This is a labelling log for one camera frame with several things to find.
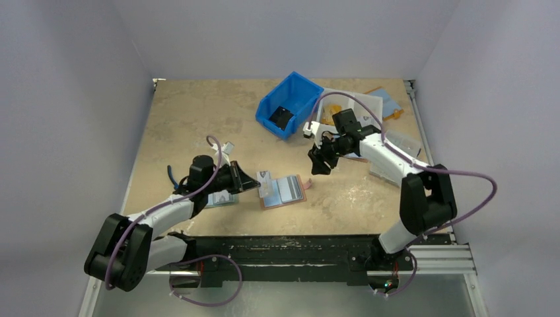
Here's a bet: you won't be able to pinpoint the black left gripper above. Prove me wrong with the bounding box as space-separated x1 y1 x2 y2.
204 160 260 195

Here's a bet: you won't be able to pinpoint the white VIP card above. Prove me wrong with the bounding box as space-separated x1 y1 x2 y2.
257 170 274 198

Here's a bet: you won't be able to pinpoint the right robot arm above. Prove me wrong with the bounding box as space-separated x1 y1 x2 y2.
303 109 457 269

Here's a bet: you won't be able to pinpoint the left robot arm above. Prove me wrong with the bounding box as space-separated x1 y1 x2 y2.
84 155 261 291

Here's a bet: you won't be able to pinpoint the orange card holder in tray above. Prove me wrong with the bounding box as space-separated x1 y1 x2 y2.
320 104 342 126

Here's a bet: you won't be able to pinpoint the card in white tray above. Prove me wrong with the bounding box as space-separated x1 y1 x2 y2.
357 115 378 127

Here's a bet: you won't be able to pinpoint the black card in blue bin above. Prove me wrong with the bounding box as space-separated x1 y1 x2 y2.
269 106 293 131

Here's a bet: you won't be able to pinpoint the white divided plastic tray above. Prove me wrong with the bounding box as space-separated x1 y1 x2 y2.
312 88 383 133

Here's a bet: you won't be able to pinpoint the blue plastic bin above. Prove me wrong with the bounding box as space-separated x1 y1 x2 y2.
256 71 324 140

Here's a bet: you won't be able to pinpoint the clear plastic screw box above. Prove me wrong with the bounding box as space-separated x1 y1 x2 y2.
369 129 423 187

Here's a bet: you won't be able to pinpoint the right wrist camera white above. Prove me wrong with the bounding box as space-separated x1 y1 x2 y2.
302 121 321 139

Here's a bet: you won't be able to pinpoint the blue handled pliers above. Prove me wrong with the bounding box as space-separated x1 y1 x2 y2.
166 165 179 190

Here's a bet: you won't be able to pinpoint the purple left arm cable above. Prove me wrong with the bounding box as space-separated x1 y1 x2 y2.
104 135 243 308

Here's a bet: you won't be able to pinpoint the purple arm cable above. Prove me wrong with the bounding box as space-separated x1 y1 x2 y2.
306 90 499 299
104 135 243 308

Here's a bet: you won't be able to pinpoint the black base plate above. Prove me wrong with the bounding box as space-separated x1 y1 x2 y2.
109 235 452 287

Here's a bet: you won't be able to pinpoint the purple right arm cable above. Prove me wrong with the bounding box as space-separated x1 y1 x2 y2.
306 90 499 299

